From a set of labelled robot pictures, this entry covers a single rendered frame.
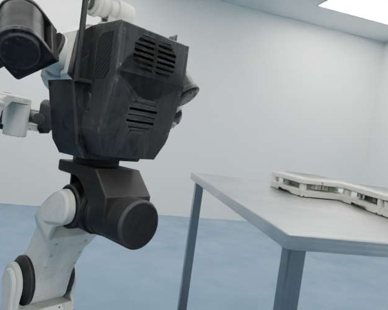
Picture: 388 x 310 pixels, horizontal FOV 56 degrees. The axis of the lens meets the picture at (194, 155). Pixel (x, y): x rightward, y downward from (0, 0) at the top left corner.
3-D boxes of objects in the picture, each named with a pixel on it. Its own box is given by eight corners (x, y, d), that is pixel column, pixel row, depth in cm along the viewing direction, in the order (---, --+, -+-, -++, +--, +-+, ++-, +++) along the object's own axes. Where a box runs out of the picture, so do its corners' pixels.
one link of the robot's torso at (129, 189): (158, 247, 86) (168, 173, 86) (113, 255, 77) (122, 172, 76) (95, 218, 105) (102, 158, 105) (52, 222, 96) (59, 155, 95)
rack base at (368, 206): (395, 207, 151) (396, 201, 151) (443, 221, 127) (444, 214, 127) (340, 200, 148) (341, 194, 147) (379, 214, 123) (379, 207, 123)
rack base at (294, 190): (315, 190, 175) (315, 185, 175) (351, 200, 152) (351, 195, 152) (270, 186, 168) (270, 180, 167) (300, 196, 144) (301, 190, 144)
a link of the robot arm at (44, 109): (37, 98, 130) (68, 103, 128) (53, 101, 139) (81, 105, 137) (32, 133, 131) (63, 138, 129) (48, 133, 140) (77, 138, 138)
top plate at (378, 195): (397, 195, 151) (398, 190, 151) (445, 207, 126) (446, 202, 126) (342, 188, 147) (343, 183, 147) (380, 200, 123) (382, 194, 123)
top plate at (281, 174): (316, 179, 175) (316, 176, 175) (353, 189, 152) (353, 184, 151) (271, 174, 167) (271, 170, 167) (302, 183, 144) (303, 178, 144)
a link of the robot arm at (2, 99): (17, 125, 113) (-25, 120, 101) (21, 96, 113) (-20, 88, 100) (32, 128, 110) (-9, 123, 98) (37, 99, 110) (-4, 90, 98)
